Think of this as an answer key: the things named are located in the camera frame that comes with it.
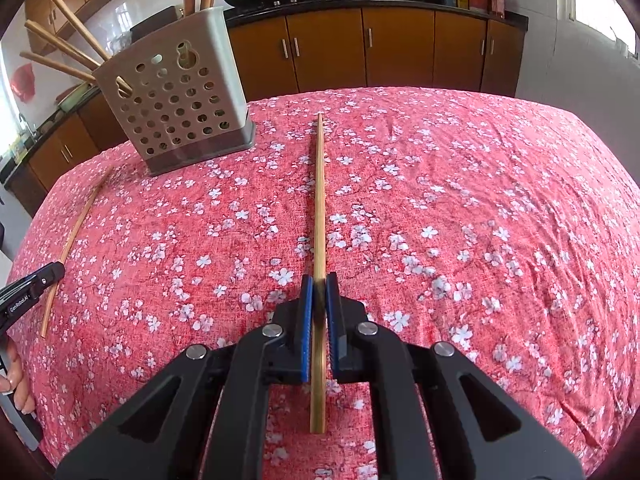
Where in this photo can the window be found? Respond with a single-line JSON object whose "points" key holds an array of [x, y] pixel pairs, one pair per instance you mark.
{"points": [[600, 0]]}

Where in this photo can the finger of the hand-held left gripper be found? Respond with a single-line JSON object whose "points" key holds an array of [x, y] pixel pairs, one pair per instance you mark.
{"points": [[30, 290]]}

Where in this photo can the red floral tablecloth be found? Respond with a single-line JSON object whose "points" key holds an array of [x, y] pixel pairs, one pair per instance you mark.
{"points": [[450, 210]]}

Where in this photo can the red plastic bag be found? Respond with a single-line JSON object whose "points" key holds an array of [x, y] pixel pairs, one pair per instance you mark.
{"points": [[22, 82]]}

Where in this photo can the perforated metal chopstick holder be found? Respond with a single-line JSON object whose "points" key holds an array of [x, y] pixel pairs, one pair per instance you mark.
{"points": [[212, 35]]}

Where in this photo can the black kitchen countertop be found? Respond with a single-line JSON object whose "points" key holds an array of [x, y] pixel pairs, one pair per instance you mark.
{"points": [[380, 2]]}

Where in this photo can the person's left hand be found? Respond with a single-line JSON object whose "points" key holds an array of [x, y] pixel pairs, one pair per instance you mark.
{"points": [[17, 375]]}

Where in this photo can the yellow-green bottle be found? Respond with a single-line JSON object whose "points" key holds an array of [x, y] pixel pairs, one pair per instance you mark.
{"points": [[20, 150]]}

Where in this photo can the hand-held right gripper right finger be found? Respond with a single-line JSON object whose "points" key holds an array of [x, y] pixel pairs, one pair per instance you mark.
{"points": [[335, 320]]}

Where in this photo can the wooden kitchen base cabinets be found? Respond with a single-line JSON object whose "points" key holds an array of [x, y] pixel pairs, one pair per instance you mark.
{"points": [[400, 45]]}

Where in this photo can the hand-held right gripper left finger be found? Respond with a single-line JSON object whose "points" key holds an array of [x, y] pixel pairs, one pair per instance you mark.
{"points": [[306, 320]]}

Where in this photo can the green basin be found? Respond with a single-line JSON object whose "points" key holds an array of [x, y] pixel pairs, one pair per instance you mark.
{"points": [[75, 96]]}

